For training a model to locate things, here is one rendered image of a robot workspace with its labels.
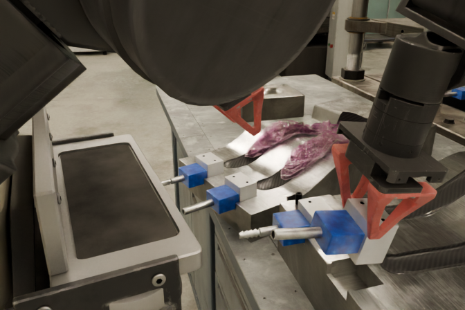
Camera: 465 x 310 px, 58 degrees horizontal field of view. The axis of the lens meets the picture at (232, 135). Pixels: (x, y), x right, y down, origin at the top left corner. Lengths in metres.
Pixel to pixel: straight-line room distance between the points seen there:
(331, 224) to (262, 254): 0.25
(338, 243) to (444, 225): 0.25
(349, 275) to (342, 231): 0.12
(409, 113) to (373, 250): 0.16
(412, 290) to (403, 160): 0.17
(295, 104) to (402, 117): 0.90
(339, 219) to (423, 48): 0.20
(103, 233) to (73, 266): 0.04
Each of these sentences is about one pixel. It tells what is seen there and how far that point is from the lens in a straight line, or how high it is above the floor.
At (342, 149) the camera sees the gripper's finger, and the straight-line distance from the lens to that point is 0.47.
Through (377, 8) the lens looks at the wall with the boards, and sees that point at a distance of 8.21.
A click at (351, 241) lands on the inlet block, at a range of 0.47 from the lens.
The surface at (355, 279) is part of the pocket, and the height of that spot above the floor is 0.86.
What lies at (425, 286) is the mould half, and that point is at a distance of 0.55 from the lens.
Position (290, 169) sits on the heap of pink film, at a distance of 0.80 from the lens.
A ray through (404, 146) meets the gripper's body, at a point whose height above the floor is 1.07.
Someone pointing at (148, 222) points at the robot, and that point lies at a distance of 0.34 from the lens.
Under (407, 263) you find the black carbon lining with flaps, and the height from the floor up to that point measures 0.88.
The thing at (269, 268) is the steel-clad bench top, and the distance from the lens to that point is 0.67.
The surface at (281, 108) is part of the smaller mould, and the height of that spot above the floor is 0.83.
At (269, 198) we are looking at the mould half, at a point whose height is 0.86.
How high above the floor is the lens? 1.22
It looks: 21 degrees down
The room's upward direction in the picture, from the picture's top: straight up
